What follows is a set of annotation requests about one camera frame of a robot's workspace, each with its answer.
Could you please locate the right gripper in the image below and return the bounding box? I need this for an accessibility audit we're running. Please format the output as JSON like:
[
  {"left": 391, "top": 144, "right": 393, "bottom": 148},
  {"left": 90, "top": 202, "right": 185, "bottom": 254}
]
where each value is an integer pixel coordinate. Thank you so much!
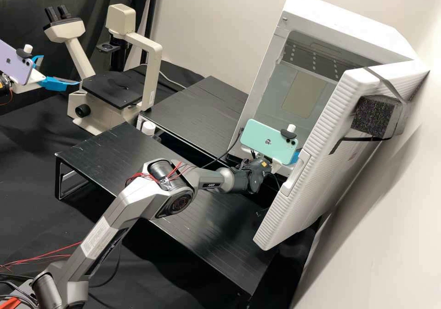
[{"left": 270, "top": 150, "right": 300, "bottom": 167}]

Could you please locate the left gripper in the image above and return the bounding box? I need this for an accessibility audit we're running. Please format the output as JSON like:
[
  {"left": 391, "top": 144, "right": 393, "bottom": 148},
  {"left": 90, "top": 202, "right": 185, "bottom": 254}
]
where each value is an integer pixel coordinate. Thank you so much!
[{"left": 13, "top": 55, "right": 82, "bottom": 94}]

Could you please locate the cream microscope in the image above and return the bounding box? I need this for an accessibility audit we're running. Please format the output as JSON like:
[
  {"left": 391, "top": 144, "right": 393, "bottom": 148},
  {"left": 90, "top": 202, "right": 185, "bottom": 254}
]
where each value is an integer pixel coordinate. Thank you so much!
[{"left": 44, "top": 4, "right": 164, "bottom": 136}]

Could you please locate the incubator door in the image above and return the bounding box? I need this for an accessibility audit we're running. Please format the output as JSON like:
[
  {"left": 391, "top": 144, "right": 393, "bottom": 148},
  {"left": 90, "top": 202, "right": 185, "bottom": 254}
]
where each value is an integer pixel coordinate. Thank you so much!
[{"left": 252, "top": 60, "right": 431, "bottom": 252}]

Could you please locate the black platform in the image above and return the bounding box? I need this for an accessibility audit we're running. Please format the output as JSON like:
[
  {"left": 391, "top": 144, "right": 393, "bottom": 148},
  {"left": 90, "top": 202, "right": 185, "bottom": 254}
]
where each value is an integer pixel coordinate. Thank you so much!
[
  {"left": 137, "top": 75, "right": 249, "bottom": 163},
  {"left": 54, "top": 122, "right": 280, "bottom": 298}
]

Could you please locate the white incubator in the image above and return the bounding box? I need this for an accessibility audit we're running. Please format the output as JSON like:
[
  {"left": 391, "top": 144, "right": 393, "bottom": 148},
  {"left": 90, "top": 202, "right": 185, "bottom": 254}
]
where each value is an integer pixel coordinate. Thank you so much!
[{"left": 226, "top": 0, "right": 431, "bottom": 185}]

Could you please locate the right wrist camera phone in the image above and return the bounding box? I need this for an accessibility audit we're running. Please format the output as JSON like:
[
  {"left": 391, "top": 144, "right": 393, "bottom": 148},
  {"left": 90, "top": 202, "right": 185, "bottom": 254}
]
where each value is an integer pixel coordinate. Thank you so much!
[{"left": 239, "top": 117, "right": 302, "bottom": 166}]

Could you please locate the wrist camera phone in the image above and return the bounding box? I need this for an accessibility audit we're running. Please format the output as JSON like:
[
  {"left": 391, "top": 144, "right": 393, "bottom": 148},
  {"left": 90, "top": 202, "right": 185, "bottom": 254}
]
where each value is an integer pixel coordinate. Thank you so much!
[
  {"left": 239, "top": 117, "right": 302, "bottom": 166},
  {"left": 0, "top": 39, "right": 37, "bottom": 86}
]

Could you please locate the left wrist camera phone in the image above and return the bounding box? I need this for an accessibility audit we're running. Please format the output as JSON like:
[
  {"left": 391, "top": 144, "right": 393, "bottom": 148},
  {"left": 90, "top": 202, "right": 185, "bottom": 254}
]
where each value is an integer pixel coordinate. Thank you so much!
[{"left": 0, "top": 39, "right": 37, "bottom": 86}]

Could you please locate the black cable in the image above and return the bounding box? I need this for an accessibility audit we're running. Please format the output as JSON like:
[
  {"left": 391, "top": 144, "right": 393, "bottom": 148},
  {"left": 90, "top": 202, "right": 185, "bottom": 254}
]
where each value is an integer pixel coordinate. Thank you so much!
[{"left": 201, "top": 128, "right": 243, "bottom": 169}]

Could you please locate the white cable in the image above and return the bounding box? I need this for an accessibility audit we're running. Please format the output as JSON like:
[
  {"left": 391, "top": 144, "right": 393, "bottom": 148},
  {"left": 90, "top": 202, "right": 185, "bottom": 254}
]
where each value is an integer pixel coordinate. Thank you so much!
[{"left": 160, "top": 72, "right": 187, "bottom": 90}]

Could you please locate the red wire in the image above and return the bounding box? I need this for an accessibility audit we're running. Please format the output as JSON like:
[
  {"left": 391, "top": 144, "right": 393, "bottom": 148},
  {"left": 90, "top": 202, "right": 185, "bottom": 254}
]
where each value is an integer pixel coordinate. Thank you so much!
[{"left": 0, "top": 241, "right": 84, "bottom": 269}]

